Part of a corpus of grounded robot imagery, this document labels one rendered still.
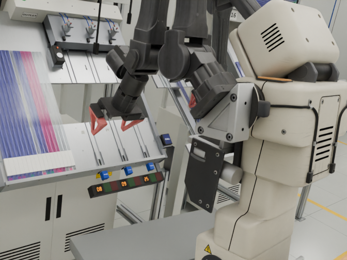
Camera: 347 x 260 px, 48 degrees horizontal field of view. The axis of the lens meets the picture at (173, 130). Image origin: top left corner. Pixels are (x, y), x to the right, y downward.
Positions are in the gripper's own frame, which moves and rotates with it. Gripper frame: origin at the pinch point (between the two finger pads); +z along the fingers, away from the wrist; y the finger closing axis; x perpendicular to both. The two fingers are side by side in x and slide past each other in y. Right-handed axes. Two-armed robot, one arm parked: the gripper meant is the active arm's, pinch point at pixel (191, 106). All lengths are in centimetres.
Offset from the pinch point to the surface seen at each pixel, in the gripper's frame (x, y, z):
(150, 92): -111, -135, 152
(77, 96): -111, -50, 155
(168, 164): 21.0, 15.7, 14.6
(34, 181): 19, 78, 11
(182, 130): 6.0, -0.3, 12.5
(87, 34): -38, 42, -1
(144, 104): -5.9, 21.4, 6.5
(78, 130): 2, 56, 9
